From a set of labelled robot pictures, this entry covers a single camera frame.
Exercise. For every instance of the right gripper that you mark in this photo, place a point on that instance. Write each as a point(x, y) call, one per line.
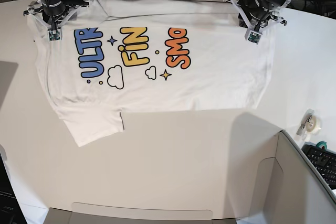
point(53, 16)

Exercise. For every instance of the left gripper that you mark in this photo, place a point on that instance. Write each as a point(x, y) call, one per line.
point(260, 15)

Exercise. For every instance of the white printed t-shirt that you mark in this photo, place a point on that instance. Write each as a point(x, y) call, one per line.
point(119, 56)

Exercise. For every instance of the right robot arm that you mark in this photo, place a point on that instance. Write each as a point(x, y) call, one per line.
point(52, 13)

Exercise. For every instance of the grey flat panel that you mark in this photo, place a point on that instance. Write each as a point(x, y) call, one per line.
point(7, 72)

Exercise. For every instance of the clear tape dispenser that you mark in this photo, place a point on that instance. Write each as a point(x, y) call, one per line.
point(310, 125)

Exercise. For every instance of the green tape roll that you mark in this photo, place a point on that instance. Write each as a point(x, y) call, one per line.
point(322, 145)

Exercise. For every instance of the black keyboard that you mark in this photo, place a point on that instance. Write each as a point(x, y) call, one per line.
point(323, 161)

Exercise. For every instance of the grey cardboard box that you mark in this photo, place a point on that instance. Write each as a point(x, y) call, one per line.
point(288, 189)

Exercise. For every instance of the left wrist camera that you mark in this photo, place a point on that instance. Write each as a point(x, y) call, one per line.
point(253, 36)

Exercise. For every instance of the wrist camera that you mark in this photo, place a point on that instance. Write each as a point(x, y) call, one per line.
point(253, 36)
point(55, 35)

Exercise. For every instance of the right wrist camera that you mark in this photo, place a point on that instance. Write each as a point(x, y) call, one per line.
point(55, 35)

